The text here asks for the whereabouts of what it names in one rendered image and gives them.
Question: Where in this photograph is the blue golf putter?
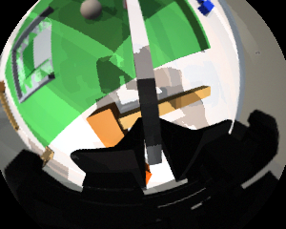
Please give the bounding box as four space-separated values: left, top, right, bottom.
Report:
196 0 213 16

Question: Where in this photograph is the white golf ball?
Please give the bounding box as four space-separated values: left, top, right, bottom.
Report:
81 0 102 20

